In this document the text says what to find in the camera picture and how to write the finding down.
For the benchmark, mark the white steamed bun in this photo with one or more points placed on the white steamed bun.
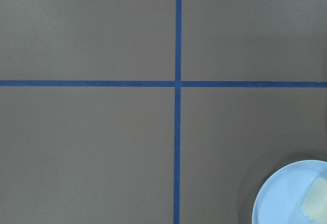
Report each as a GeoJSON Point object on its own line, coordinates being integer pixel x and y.
{"type": "Point", "coordinates": [314, 202]}

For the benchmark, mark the light blue plate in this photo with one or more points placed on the light blue plate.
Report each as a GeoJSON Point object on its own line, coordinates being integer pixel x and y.
{"type": "Point", "coordinates": [280, 198]}

